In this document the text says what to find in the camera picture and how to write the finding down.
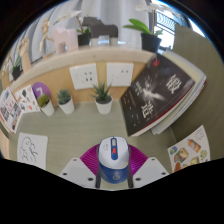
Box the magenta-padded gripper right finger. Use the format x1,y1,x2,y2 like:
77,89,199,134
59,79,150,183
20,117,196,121
127,144,170,189

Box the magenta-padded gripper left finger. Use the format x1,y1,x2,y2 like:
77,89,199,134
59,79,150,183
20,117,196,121
59,143,101,189

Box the blue and white computer mouse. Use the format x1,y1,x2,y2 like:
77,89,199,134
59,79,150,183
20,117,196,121
96,136,131,184

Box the white mouse pad with drawing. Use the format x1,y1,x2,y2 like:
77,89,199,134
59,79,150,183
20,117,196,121
16,132,49,171

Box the food sticker sheet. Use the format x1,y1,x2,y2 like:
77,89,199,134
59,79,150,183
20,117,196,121
167,124,212,174

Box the small succulent in white pot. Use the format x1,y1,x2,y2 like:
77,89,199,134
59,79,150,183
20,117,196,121
55,88,75,115
36,93,56,117

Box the spiky succulent in white pot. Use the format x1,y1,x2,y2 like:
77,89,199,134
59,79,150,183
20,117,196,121
91,81,114,115

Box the black hardcover book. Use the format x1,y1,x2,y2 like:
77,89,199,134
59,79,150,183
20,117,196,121
119,53,197,138

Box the beige card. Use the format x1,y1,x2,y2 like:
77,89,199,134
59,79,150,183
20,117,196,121
0,128,10,158

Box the white books stack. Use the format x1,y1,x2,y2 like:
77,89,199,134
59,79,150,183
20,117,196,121
151,49,208,136

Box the white sheet with assorted stickers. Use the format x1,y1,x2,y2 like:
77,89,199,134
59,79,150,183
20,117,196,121
14,84,41,114

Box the purple round number sign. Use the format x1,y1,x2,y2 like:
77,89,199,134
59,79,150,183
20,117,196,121
32,81,52,101

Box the photo magazine with red edge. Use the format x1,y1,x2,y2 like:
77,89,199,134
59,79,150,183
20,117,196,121
0,86,24,134

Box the white orchid in black pot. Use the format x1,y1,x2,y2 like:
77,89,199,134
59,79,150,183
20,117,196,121
122,3,178,54
3,53,24,82
53,9,93,47

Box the olive green desk partition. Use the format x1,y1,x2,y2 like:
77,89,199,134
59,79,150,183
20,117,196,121
169,24,224,158

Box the pink horse figurine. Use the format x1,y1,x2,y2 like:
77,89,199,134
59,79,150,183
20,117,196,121
50,27,79,55

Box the wooden artist mannequin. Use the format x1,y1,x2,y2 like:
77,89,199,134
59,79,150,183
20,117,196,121
39,18,54,56

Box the black horse figurine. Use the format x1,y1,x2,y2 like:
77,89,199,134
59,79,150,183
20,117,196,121
82,16,120,47

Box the window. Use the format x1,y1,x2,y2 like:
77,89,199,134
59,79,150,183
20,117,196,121
154,8,201,51

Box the grey curtain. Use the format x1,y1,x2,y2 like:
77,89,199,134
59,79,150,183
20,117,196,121
9,0,158,64

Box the white wall outlet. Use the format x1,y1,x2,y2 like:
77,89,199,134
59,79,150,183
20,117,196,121
69,63,99,91
105,62,135,88

